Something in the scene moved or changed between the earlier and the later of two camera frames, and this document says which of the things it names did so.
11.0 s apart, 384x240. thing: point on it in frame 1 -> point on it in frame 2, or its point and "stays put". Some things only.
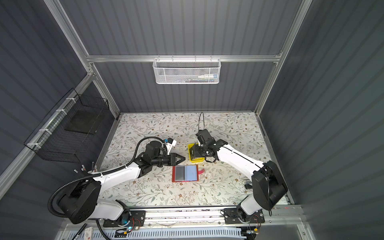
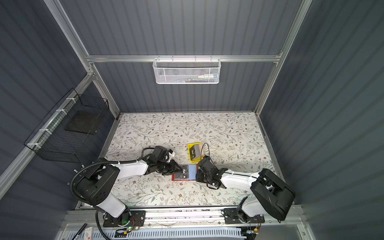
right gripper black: x=196 y=153 -> x=199 y=172
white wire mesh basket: x=186 y=71 stays put
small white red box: x=88 y=233 stays put
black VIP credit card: x=197 y=151 -> x=185 y=174
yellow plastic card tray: x=202 y=159 stays put
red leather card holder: x=185 y=173 stays put
